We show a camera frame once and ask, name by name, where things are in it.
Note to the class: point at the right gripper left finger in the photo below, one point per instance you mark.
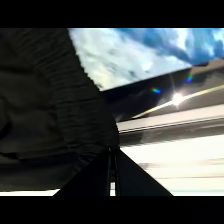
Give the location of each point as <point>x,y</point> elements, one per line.
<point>90,180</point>

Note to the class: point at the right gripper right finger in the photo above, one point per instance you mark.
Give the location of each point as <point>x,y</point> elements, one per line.
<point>136,181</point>

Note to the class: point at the black garment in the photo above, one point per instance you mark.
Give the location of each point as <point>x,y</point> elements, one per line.
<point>43,110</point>

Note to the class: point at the silver frame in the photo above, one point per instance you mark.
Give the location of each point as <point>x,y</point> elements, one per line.
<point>166,122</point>

